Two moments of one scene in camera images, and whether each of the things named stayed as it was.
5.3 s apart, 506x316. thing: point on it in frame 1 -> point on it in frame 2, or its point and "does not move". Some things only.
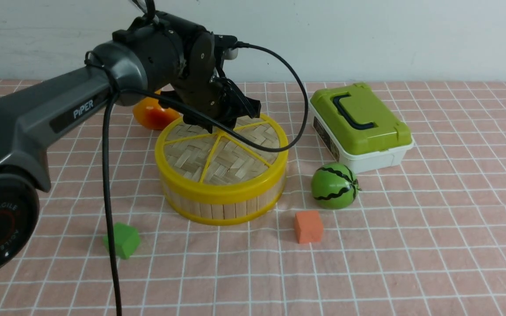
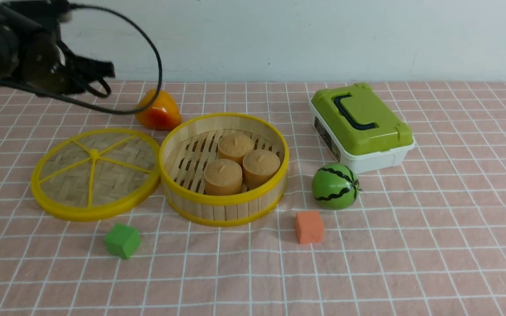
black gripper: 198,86 -> 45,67
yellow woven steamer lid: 221,166 -> 95,174
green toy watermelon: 334,186 does not move
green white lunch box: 360,128 does not move
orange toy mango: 148,114 does not move
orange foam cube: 309,227 does not move
